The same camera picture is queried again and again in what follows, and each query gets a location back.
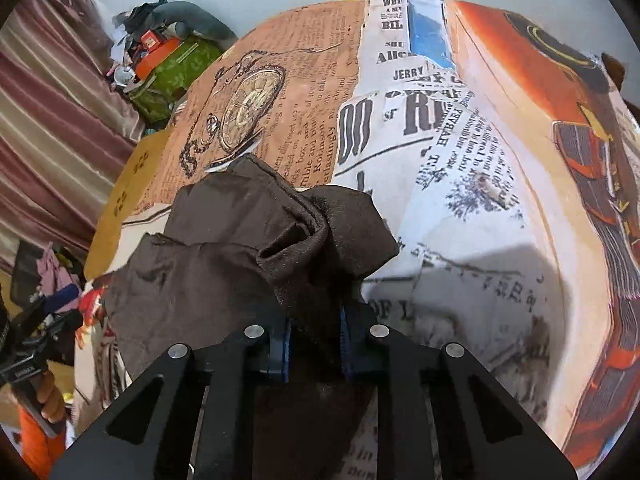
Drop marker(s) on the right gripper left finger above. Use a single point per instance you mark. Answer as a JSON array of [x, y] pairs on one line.
[[190, 415]]

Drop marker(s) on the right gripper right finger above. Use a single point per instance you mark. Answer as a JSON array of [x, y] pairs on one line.
[[437, 413]]

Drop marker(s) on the brown t-shirt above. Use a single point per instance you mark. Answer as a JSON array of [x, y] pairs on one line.
[[241, 245]]

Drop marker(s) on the pink clothes pile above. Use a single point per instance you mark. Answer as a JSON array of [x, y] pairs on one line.
[[58, 278]]

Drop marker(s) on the person's left hand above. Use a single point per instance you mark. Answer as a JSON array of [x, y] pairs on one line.
[[50, 397]]

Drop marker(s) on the striped red gold curtain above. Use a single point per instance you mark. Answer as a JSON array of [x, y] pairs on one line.
[[65, 133]]

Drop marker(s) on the green patterned storage bag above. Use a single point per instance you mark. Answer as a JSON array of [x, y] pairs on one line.
[[156, 96]]

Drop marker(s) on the newspaper print bedspread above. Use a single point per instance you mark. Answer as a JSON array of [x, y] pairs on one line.
[[505, 163]]

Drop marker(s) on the orange box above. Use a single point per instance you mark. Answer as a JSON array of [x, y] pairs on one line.
[[156, 57]]

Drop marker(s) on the grey plush toy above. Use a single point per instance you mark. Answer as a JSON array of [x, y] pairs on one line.
[[188, 19]]

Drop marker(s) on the wooden bed post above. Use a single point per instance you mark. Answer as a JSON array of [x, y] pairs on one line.
[[615, 70]]

